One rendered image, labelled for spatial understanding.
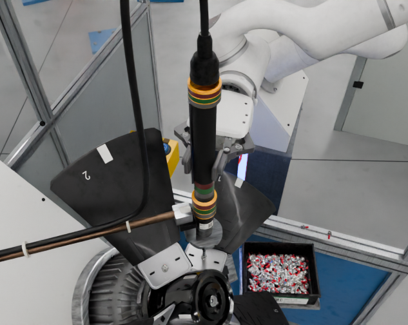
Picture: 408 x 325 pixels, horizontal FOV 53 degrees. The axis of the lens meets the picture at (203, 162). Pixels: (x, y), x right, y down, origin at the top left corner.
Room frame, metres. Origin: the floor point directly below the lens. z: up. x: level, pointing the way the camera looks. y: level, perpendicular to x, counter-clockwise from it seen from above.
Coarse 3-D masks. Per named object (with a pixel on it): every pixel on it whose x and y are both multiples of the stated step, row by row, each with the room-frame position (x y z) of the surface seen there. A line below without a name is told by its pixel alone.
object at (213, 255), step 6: (192, 246) 0.45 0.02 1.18; (186, 252) 0.43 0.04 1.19; (192, 252) 0.43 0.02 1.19; (198, 252) 0.43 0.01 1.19; (210, 252) 0.43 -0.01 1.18; (216, 252) 0.43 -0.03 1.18; (222, 252) 0.43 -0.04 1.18; (192, 258) 0.42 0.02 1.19; (198, 258) 0.42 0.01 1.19; (210, 258) 0.42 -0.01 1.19; (216, 258) 0.42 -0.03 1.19; (222, 258) 0.42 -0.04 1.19; (198, 264) 0.40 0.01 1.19; (204, 264) 0.40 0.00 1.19; (210, 264) 0.40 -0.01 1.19; (216, 264) 0.40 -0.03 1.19; (222, 264) 0.40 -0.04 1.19
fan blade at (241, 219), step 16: (224, 176) 0.65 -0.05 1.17; (224, 192) 0.60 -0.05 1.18; (240, 192) 0.61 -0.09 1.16; (256, 192) 0.62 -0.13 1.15; (224, 208) 0.55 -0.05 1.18; (240, 208) 0.56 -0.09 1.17; (256, 208) 0.57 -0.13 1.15; (272, 208) 0.58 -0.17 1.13; (224, 224) 0.50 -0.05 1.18; (240, 224) 0.51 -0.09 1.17; (256, 224) 0.52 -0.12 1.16; (224, 240) 0.46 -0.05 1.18; (240, 240) 0.47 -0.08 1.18
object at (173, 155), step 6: (162, 138) 0.88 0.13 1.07; (168, 144) 0.85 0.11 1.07; (174, 144) 0.86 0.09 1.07; (168, 150) 0.83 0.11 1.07; (174, 150) 0.84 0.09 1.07; (168, 156) 0.81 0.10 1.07; (174, 156) 0.83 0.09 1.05; (168, 162) 0.79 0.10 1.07; (174, 162) 0.83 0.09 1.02; (168, 168) 0.78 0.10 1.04; (174, 168) 0.82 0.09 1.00
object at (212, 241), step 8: (176, 208) 0.41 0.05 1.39; (176, 216) 0.39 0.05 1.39; (184, 216) 0.39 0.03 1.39; (192, 216) 0.39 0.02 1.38; (176, 224) 0.39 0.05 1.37; (184, 224) 0.39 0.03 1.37; (192, 224) 0.39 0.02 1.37; (216, 224) 0.43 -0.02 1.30; (184, 232) 0.40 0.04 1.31; (192, 232) 0.39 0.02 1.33; (216, 232) 0.41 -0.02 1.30; (192, 240) 0.39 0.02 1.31; (200, 240) 0.39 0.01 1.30; (208, 240) 0.39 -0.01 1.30; (216, 240) 0.39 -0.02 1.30; (200, 248) 0.38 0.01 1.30; (208, 248) 0.38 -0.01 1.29
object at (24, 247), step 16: (128, 0) 0.39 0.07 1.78; (128, 16) 0.39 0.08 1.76; (208, 16) 0.41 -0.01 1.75; (128, 32) 0.39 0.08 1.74; (208, 32) 0.41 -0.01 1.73; (128, 48) 0.38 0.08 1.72; (128, 64) 0.38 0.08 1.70; (128, 80) 0.39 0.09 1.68; (144, 144) 0.39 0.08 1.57; (144, 160) 0.38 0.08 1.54; (144, 176) 0.38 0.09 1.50; (144, 192) 0.38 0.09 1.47; (112, 224) 0.36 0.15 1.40; (128, 224) 0.37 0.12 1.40; (48, 240) 0.34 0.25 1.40
